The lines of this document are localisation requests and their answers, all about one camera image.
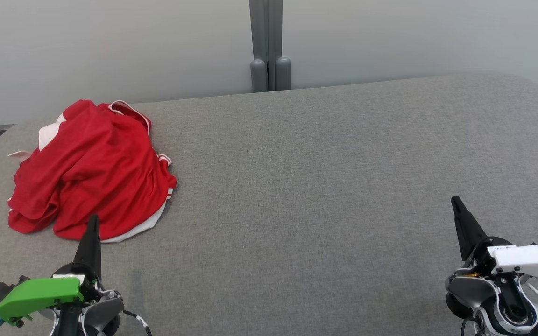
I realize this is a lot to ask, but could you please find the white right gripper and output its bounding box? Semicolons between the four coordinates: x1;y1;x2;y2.
451;196;538;280

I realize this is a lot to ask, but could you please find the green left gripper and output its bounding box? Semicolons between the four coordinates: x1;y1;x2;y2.
0;215;103;326

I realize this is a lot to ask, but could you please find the red shirt with white sleeves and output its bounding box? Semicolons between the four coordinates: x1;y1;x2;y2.
7;99;173;199

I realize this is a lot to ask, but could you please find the black white left arm cable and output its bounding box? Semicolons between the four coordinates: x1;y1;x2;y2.
122;309;153;336

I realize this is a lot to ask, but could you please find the grey cylindrical post foot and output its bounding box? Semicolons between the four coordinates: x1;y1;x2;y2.
275;56;292;91
250;58;269;93

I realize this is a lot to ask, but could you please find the grey partition post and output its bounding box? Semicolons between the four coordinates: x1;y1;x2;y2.
249;0;283;92

